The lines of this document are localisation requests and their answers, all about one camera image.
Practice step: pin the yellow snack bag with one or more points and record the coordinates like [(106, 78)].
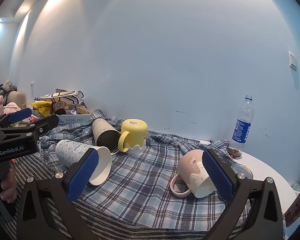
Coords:
[(42, 107)]

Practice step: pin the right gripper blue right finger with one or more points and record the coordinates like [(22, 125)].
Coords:
[(264, 220)]

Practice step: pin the left hand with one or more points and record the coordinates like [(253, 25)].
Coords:
[(9, 185)]

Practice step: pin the white cardboard box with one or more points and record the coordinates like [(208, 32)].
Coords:
[(72, 114)]

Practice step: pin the red package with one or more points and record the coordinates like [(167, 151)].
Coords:
[(293, 212)]

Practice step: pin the blue plaid cloth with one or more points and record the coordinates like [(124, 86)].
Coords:
[(157, 164)]

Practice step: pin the yellow mug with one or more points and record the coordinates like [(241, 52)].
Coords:
[(133, 136)]

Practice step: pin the white wall switch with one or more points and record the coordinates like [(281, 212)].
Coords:
[(293, 62)]

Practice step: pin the beige steel tumbler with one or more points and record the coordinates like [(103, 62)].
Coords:
[(106, 135)]

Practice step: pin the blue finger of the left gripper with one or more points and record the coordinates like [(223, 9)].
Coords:
[(45, 124), (20, 115)]

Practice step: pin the plastic water bottle blue label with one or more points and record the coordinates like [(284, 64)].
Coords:
[(243, 124)]

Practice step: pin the black white patterned bag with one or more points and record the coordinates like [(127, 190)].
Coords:
[(69, 97)]

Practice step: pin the brown nut shell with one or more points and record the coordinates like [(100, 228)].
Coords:
[(234, 153)]

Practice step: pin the green tin can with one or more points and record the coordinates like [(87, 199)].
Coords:
[(239, 168)]

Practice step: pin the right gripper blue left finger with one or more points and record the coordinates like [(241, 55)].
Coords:
[(35, 219)]

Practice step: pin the pink cream mug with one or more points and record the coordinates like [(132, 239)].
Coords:
[(193, 173)]

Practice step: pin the beige sofa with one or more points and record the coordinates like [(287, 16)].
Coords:
[(18, 98)]

